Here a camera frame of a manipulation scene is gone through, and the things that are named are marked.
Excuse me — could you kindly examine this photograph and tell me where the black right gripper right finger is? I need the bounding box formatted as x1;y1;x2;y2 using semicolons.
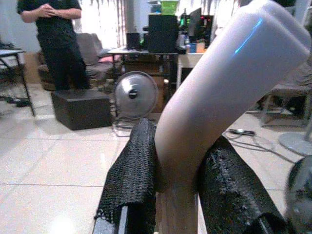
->
196;135;291;234

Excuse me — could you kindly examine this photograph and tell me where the dark table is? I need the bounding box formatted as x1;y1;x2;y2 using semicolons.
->
106;46;180;85

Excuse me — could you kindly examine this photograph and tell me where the green box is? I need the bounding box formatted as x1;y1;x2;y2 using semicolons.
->
160;0;180;15

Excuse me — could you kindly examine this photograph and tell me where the grey floor cable with adapter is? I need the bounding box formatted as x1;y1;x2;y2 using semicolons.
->
223;127;296;163

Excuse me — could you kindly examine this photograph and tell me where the black-legged folding table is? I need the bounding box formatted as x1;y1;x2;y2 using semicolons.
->
0;48;36;117

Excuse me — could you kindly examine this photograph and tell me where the grey round stand base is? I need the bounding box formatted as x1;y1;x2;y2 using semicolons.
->
277;121;312;157

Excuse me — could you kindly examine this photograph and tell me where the small black speaker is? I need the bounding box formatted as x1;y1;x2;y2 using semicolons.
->
126;32;141;51

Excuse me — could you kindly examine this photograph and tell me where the silver floor fan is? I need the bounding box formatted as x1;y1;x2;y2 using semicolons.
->
112;70;159;137

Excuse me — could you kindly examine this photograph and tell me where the white table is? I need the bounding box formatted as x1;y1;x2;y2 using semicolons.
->
176;52;206;90

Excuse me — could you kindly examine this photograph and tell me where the large black speaker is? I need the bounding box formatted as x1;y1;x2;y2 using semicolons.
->
147;14;179;53

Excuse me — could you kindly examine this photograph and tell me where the black power strip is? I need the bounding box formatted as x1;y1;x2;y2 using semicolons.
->
0;96;32;108

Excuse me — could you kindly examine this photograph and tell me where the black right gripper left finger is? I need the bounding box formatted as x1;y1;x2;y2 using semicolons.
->
94;118;158;234

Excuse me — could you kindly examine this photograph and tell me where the beige long-handled dustpan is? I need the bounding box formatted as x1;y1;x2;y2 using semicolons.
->
154;0;312;234

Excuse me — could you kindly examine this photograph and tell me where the person in black clothes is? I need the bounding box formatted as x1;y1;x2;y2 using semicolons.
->
16;0;91;91

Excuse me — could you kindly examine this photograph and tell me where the pink pillow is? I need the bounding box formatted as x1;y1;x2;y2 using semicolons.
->
98;54;122;64

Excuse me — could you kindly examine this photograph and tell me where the black box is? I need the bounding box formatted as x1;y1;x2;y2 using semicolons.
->
50;88;114;131

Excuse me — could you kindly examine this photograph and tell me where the grey sofa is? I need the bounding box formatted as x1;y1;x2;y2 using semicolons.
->
38;32;123;91

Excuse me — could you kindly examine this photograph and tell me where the computer tower with coloured lights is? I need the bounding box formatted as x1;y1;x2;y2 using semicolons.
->
179;7;215;53

